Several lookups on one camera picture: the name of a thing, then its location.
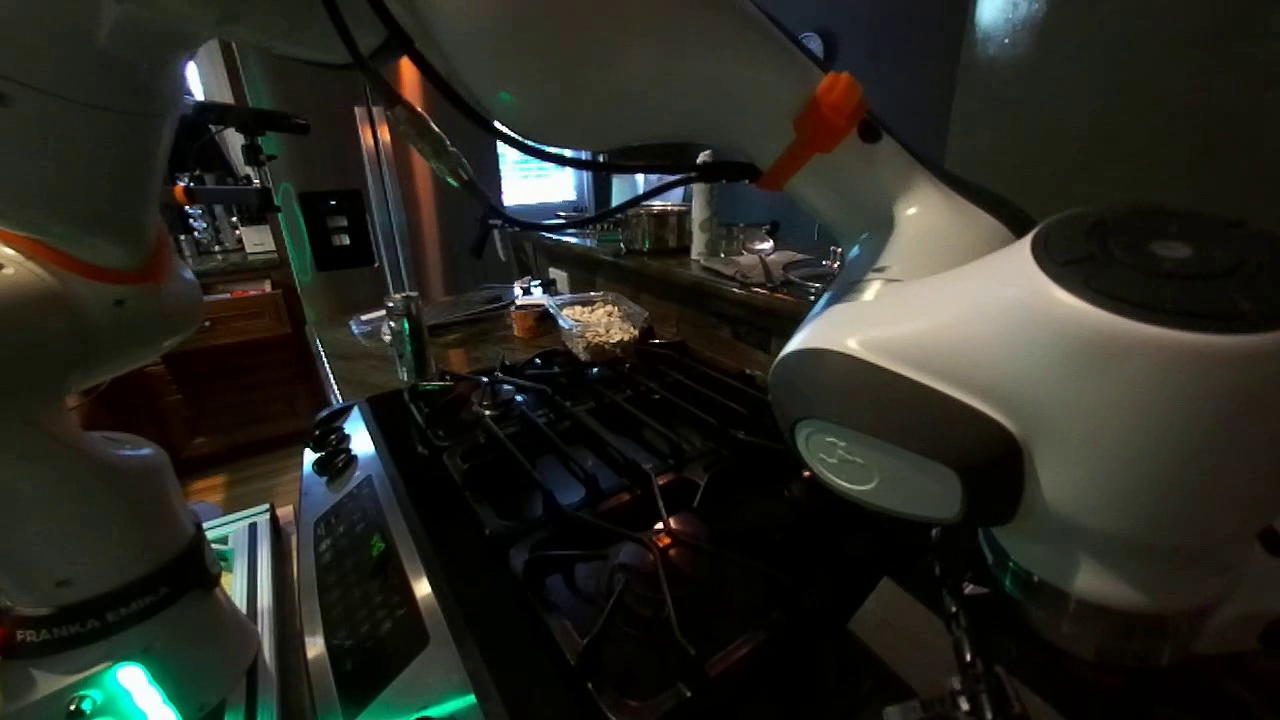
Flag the wooden drawer cabinet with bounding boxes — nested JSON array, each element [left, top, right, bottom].
[[76, 277, 328, 465]]

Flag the small brown box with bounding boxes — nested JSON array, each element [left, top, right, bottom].
[[510, 295, 562, 343]]

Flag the black wide cast iron grate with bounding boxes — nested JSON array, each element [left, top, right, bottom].
[[398, 339, 780, 454], [515, 498, 886, 720]]

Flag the green drink can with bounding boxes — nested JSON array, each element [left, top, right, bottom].
[[384, 289, 442, 386]]

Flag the black narrow cast iron grate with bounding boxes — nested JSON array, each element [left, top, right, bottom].
[[447, 386, 796, 541]]

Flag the glass plate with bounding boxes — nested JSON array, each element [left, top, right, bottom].
[[346, 301, 453, 357]]

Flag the tray of white popcorn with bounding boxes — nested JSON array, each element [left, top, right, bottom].
[[548, 289, 661, 363]]

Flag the pile of white papers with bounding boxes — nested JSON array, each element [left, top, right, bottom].
[[716, 236, 832, 294]]

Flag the metal robot mount frame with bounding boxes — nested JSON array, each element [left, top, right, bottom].
[[199, 502, 289, 720]]

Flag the black stove knob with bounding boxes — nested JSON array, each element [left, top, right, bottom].
[[304, 395, 360, 454], [316, 444, 368, 488]]

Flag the black camera on tripod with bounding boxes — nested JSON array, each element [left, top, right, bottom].
[[169, 97, 312, 273]]

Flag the tall bright window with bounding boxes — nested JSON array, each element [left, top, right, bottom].
[[177, 54, 211, 108]]

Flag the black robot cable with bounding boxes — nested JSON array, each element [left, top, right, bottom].
[[316, 0, 768, 231]]

